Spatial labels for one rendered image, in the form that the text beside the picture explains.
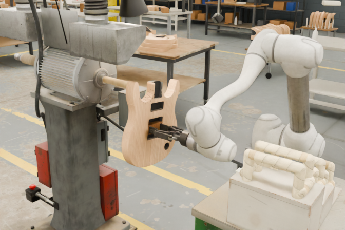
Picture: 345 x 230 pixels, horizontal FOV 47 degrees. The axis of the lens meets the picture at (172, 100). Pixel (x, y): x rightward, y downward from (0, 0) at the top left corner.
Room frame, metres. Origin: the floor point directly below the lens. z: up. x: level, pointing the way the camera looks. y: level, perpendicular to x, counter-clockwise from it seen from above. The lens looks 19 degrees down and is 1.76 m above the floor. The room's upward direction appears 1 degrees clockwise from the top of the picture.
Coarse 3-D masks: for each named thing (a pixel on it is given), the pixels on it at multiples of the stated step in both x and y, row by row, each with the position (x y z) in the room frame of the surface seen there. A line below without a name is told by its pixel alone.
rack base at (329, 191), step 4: (284, 172) 1.34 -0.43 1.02; (288, 172) 1.34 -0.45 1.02; (328, 184) 1.26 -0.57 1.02; (328, 188) 1.23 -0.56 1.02; (332, 188) 1.23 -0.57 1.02; (324, 192) 1.21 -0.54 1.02; (328, 192) 1.21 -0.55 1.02; (332, 192) 1.22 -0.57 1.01; (324, 196) 1.18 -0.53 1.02; (328, 196) 1.18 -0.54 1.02; (332, 196) 1.23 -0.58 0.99; (324, 200) 1.16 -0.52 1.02; (328, 200) 1.18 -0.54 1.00; (332, 200) 1.24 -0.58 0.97; (324, 204) 1.15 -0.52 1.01; (328, 204) 1.19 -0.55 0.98; (324, 208) 1.15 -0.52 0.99; (328, 208) 1.20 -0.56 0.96; (324, 212) 1.16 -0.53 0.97; (328, 212) 1.21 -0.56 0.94; (320, 216) 1.12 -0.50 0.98; (324, 216) 1.17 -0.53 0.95; (320, 220) 1.13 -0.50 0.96; (320, 224) 1.13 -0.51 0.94
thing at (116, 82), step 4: (104, 76) 1.81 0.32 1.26; (104, 80) 1.80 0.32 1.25; (108, 80) 1.78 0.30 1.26; (112, 80) 1.77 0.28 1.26; (116, 80) 1.76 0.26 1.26; (120, 80) 1.75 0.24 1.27; (112, 84) 1.77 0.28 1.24; (116, 84) 1.75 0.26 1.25; (120, 84) 1.73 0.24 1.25; (124, 84) 1.72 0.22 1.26
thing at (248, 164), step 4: (244, 156) 1.14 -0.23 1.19; (244, 160) 1.14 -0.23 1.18; (248, 160) 1.13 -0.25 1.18; (252, 160) 1.14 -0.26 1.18; (244, 164) 1.14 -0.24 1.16; (248, 164) 1.13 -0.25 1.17; (252, 164) 1.14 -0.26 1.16; (244, 168) 1.14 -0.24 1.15; (248, 168) 1.13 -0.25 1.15; (252, 168) 1.14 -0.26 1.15; (244, 172) 1.14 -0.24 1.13; (248, 172) 1.13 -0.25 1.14; (252, 172) 1.14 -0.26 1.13; (244, 176) 1.14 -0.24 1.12; (248, 176) 1.13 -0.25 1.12; (244, 180) 1.14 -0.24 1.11; (248, 180) 1.13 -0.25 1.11
